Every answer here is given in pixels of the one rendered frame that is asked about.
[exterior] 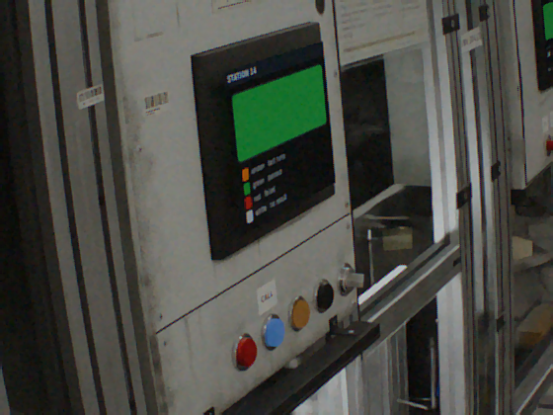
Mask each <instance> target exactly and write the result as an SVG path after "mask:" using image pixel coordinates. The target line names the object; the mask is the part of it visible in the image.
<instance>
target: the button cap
mask: <svg viewBox="0 0 553 415"><path fill-rule="evenodd" d="M283 338H284V324H283V322H282V320H281V319H272V320H271V321H270V323H269V325H268V328H267V341H268V343H269V345H270V346H274V347H277V346H279V345H280V344H281V342H282V340H283Z"/></svg>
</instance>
